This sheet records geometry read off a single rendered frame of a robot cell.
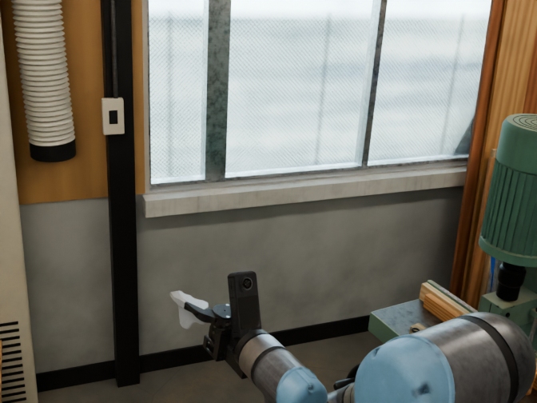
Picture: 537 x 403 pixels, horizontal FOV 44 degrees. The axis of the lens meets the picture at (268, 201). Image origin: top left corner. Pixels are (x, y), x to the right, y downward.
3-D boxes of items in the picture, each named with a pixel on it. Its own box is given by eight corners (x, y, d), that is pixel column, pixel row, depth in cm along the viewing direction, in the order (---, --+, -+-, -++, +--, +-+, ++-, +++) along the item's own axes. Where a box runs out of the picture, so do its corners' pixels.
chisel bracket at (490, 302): (474, 324, 164) (480, 294, 160) (514, 312, 170) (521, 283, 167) (497, 340, 158) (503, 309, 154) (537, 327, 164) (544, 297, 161)
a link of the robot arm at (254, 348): (254, 349, 103) (296, 341, 107) (240, 334, 106) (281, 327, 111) (246, 390, 105) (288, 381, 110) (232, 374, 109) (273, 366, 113)
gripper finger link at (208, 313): (179, 312, 115) (222, 330, 112) (180, 304, 115) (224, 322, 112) (193, 302, 119) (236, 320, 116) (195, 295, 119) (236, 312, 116)
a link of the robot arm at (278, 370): (286, 440, 97) (290, 393, 94) (248, 397, 106) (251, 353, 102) (329, 423, 101) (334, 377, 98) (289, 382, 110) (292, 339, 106)
